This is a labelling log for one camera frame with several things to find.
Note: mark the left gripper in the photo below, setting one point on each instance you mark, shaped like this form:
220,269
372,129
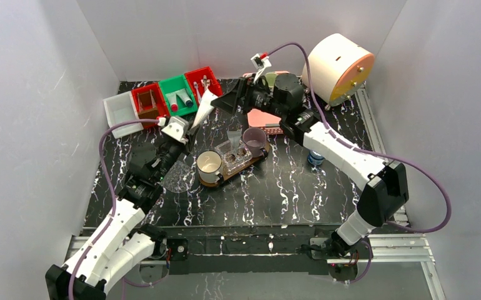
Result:
181,144

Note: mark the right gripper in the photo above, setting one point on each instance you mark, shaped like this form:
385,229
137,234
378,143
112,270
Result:
240,95

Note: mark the orange cap toothpaste tube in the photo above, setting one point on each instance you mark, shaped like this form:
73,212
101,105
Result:
204,109

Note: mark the white ribbed mug black rim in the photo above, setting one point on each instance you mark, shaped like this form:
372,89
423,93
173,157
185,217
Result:
209,166

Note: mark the purple mug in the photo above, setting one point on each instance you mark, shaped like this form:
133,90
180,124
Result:
255,139

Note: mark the clear textured square holder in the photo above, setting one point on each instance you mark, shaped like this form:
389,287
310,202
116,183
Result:
233,161

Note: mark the black cap toothpaste tube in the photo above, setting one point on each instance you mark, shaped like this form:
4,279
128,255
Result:
235,139

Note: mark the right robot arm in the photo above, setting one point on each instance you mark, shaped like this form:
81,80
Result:
383,184

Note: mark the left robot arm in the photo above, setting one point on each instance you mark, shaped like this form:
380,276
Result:
115,247

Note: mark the blue cap toothpaste tube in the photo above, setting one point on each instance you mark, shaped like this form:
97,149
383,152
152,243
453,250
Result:
185,98

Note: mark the pink cap toothpaste tube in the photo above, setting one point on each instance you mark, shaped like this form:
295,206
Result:
172,100

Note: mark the brown oval wooden tray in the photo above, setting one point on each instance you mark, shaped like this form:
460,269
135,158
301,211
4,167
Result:
224,179

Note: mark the pink perforated basket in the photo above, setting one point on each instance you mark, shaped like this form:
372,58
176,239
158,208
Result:
265,122

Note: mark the left red plastic bin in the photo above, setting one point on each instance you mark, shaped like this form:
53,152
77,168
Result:
158,96

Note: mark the red plastic bin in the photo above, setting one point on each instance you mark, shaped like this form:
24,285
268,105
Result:
196,75
158,96

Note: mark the right red plastic bin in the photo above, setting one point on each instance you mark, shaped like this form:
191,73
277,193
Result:
196,75

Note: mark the green mug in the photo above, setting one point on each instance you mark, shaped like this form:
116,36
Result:
270,78

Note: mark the brown wooden holder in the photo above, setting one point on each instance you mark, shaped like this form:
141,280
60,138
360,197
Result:
147,106

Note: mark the white plastic bin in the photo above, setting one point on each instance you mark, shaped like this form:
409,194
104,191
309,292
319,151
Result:
119,109

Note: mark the green plastic bin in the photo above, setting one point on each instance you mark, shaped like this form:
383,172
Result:
172,85

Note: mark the white cylindrical appliance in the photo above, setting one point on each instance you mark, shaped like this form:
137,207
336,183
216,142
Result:
338,67

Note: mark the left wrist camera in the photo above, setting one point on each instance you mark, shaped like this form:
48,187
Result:
176,129

